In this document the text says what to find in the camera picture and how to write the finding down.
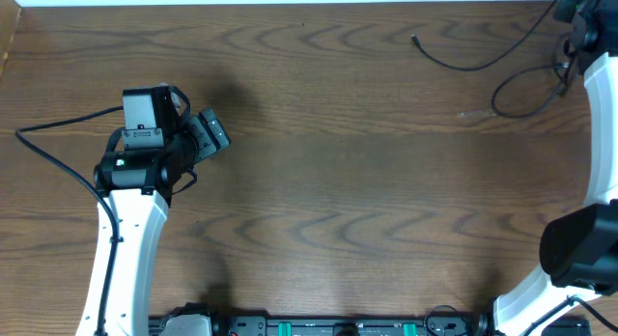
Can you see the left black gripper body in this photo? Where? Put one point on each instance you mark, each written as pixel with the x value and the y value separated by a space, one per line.
pixel 210 133

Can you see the cardboard panel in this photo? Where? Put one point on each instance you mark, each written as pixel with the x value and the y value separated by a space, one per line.
pixel 10 13

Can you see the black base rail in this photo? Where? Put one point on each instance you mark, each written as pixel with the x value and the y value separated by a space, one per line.
pixel 261 326

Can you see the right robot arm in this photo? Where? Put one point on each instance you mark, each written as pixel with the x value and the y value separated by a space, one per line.
pixel 578 251

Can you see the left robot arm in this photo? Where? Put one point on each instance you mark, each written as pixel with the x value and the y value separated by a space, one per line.
pixel 159 143

